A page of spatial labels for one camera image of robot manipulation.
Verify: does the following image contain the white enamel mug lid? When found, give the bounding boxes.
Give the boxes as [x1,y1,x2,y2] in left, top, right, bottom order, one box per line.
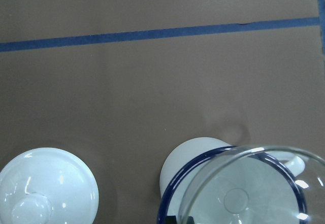
[1,147,99,223]

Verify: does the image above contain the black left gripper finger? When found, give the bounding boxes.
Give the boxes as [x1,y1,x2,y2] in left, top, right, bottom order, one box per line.
[165,216,176,224]

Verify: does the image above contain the white enamel mug blue rim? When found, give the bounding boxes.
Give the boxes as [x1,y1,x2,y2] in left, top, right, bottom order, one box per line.
[157,137,308,224]

